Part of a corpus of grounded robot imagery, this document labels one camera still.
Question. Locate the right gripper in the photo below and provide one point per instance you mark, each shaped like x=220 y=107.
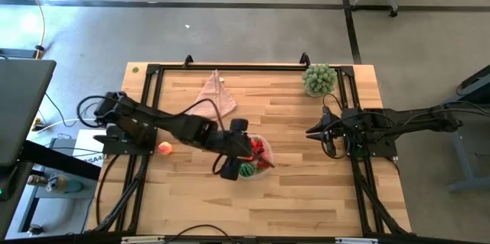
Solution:
x=337 y=129

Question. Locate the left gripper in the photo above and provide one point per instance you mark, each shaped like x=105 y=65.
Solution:
x=233 y=142

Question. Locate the red toy bell pepper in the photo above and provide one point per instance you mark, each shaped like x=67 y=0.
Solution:
x=255 y=145

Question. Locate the clear plastic tupperware container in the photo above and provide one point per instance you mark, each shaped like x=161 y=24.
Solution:
x=260 y=174

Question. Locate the green striped toy watermelon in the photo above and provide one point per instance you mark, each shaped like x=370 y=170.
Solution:
x=247 y=170

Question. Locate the toy peach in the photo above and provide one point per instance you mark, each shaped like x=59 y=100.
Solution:
x=165 y=148

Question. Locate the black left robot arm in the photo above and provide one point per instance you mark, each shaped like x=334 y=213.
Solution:
x=183 y=127

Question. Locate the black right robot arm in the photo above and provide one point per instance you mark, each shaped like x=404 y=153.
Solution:
x=402 y=119

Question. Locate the beige folded cloth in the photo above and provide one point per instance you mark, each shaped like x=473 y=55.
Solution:
x=214 y=98

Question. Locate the white label strip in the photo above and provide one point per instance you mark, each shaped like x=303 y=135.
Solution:
x=356 y=240
x=141 y=239

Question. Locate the grey metal desk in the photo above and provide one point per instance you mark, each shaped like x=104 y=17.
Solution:
x=465 y=160

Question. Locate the green round sticker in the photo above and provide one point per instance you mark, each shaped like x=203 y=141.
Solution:
x=135 y=70

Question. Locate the white printed paper sheet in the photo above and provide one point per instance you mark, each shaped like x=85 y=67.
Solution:
x=86 y=148

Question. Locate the grey flat monitor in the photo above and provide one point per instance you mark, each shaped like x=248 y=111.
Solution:
x=23 y=110

